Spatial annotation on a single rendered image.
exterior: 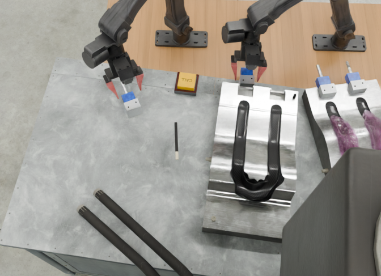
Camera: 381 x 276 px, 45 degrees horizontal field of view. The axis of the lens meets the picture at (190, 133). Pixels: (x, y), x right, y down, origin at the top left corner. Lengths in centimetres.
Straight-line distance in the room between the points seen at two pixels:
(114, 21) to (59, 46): 149
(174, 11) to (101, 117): 44
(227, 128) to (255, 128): 9
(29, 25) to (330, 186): 277
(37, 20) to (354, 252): 283
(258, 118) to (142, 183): 44
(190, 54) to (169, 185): 52
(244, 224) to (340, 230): 117
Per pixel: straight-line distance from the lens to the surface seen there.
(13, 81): 280
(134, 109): 159
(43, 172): 161
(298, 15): 192
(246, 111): 155
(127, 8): 138
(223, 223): 143
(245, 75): 165
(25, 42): 293
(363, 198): 27
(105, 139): 161
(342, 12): 166
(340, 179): 28
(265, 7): 150
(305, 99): 167
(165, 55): 175
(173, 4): 156
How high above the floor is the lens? 225
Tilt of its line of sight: 65 degrees down
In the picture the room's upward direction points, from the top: 1 degrees clockwise
